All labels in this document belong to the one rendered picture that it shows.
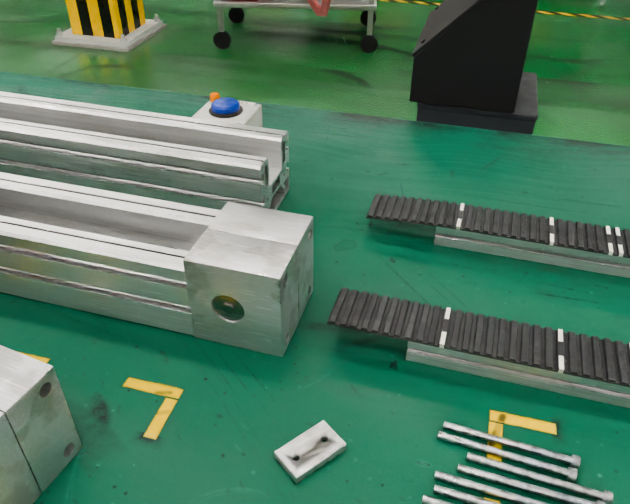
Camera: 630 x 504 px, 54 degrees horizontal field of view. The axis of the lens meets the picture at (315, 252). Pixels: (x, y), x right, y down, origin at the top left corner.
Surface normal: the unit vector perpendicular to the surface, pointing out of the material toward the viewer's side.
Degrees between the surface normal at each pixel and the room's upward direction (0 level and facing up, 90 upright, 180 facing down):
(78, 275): 90
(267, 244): 0
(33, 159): 90
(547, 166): 0
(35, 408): 90
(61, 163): 90
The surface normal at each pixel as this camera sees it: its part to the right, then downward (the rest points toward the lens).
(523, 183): 0.00, -0.80
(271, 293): -0.29, 0.58
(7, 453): 0.91, 0.25
